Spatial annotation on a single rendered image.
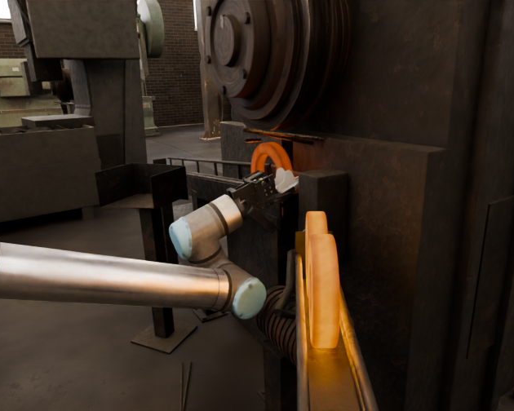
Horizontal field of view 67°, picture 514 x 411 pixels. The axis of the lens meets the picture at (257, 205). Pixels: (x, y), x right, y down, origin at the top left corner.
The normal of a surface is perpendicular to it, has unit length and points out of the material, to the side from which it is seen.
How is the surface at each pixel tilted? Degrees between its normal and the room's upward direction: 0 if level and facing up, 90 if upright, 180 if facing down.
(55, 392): 0
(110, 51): 90
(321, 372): 6
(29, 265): 58
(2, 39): 90
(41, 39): 90
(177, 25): 90
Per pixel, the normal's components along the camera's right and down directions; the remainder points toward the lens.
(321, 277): -0.09, -0.37
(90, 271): 0.62, -0.36
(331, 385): -0.03, -0.98
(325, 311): -0.09, 0.11
